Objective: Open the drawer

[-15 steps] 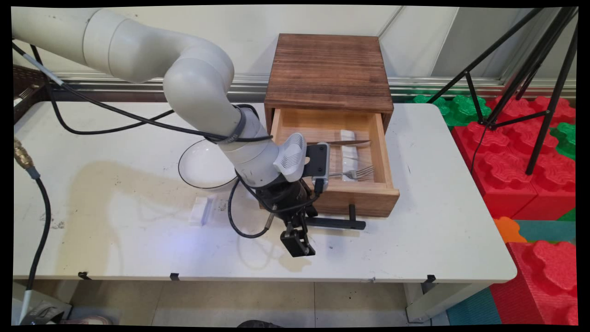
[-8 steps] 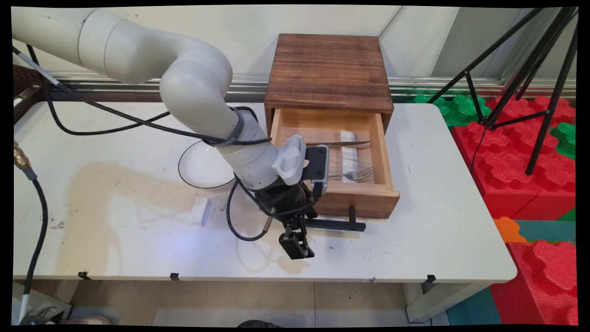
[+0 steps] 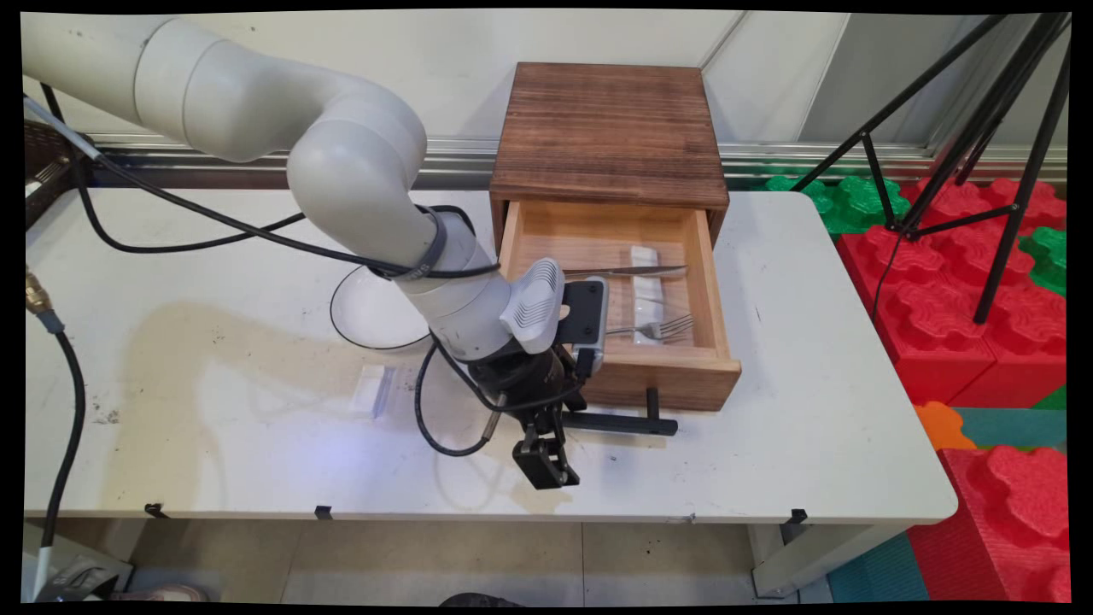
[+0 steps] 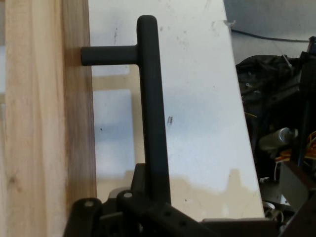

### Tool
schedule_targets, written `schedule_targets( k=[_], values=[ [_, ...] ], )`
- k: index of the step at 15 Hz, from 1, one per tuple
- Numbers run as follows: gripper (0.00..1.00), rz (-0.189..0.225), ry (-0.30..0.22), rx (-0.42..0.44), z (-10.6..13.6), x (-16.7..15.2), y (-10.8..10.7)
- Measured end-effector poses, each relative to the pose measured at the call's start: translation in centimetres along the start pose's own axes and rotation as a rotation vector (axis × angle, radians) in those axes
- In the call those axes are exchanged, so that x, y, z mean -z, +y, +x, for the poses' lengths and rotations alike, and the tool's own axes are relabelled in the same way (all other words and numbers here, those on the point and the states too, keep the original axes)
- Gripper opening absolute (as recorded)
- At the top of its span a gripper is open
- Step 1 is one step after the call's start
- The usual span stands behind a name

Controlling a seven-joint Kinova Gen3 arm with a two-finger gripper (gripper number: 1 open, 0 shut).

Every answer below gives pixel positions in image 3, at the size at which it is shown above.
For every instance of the orange foam piece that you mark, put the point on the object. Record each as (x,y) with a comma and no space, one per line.
(939,427)

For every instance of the silver table knife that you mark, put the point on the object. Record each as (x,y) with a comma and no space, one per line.
(649,271)

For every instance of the dark brown wicker basket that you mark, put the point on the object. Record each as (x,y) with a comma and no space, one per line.
(47,184)

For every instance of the green foam building block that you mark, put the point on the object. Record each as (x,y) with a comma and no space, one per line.
(1050,256)
(854,201)
(1057,400)

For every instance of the pink shoe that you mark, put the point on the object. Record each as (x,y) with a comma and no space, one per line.
(166,594)

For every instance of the aluminium wall rail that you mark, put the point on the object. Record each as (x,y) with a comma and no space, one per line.
(768,158)

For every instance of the black and white wrist camera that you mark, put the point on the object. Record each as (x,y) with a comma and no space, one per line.
(585,312)

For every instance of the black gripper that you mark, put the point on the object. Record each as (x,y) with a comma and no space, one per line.
(529,384)

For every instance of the small white rectangular block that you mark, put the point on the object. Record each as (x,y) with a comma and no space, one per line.
(371,391)

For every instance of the wooden drawer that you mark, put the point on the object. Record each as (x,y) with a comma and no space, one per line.
(666,380)

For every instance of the white cutlery rest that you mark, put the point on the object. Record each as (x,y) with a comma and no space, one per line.
(646,295)

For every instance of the white vented wrist mount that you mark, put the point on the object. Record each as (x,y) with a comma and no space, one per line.
(534,303)

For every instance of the red foam building block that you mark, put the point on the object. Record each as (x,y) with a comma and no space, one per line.
(1008,512)
(922,325)

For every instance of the teal foam mat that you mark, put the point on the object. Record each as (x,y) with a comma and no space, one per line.
(1016,427)
(879,572)

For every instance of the white table leg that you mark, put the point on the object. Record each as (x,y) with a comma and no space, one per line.
(85,555)
(794,559)

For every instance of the silver fork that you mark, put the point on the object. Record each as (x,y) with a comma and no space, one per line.
(670,327)

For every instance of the dark shoe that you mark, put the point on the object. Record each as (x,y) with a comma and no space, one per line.
(478,600)

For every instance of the black tripod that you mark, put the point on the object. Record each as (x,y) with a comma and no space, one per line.
(990,101)

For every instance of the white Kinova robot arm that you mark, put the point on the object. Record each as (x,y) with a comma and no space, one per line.
(359,162)

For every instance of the white plate with black rim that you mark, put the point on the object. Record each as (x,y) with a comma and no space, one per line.
(376,316)

